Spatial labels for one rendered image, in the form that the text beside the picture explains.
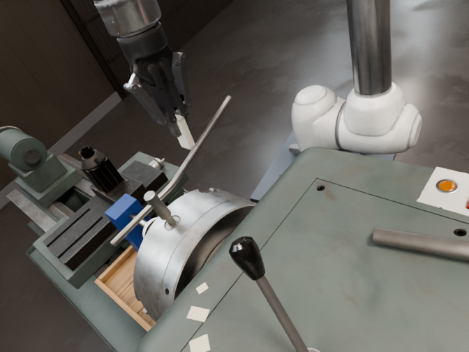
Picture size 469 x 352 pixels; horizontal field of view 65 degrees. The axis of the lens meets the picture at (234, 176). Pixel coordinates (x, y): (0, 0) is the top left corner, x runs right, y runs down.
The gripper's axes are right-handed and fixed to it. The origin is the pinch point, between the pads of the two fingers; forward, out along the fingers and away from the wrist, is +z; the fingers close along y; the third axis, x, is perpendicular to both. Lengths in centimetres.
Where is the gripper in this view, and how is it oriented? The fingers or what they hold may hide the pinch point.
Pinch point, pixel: (182, 132)
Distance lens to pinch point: 72.1
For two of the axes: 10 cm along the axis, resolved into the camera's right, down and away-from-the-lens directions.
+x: 7.2, 2.5, -6.4
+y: -6.4, 6.1, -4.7
